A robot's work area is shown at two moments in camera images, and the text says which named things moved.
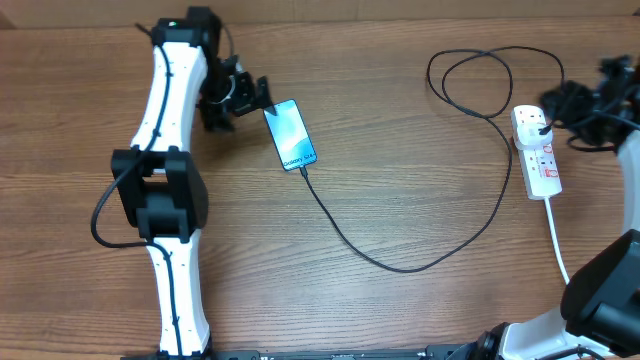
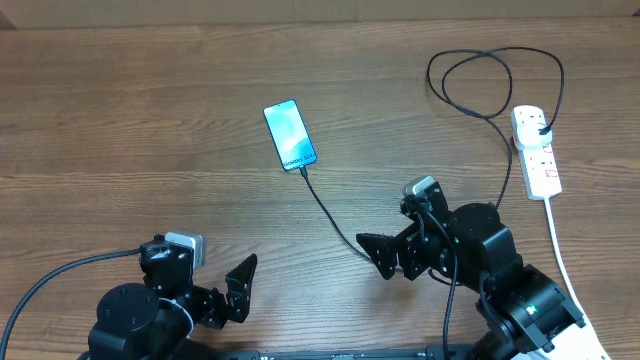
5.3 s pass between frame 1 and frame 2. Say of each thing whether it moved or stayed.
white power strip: stayed
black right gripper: moved
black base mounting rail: stayed
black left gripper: moved
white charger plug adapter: stayed
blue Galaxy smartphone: stayed
